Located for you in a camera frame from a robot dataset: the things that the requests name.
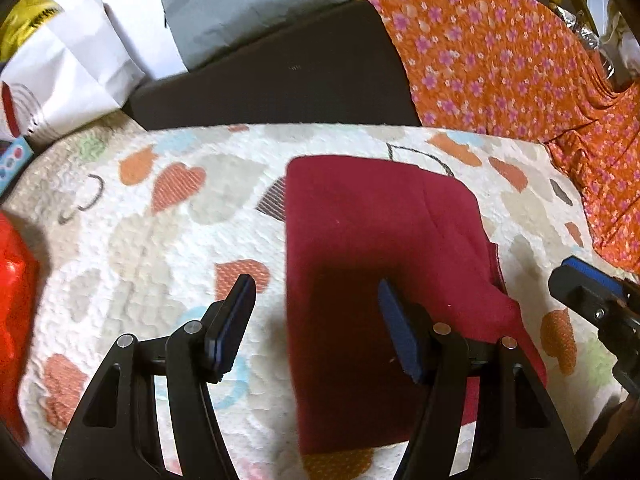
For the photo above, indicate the heart print quilted blanket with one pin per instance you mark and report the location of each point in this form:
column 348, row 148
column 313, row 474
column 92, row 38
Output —
column 150, row 240

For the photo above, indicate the white paper shopping bag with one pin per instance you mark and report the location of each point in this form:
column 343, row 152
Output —
column 75, row 65

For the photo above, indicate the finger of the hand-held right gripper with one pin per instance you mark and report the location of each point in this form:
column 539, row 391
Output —
column 582, row 285

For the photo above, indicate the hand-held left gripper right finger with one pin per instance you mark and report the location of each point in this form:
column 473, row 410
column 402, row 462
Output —
column 402, row 332

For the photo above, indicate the blue box with coloured shapes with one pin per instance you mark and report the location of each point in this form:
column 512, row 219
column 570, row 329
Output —
column 12, row 162

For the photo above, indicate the crumpled silver foil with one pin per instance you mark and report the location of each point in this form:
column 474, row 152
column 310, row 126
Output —
column 587, row 35

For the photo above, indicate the dark red knit garment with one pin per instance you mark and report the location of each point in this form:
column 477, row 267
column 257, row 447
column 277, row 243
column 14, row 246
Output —
column 360, row 210

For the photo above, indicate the yellow plastic bag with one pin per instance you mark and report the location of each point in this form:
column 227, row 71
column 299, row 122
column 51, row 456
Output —
column 25, row 20

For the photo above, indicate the grey fabric zip bag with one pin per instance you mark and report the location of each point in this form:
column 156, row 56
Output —
column 250, row 10

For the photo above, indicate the orange floral cloth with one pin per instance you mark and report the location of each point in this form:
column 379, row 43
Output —
column 490, row 70

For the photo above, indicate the shiny red plastic bag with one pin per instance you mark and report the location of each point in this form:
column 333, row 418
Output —
column 15, row 300

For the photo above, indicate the dark brown sofa cushion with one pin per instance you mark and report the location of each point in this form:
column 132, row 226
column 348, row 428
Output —
column 280, row 80

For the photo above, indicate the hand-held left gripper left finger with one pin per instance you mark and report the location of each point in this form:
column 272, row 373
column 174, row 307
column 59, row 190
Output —
column 232, row 330

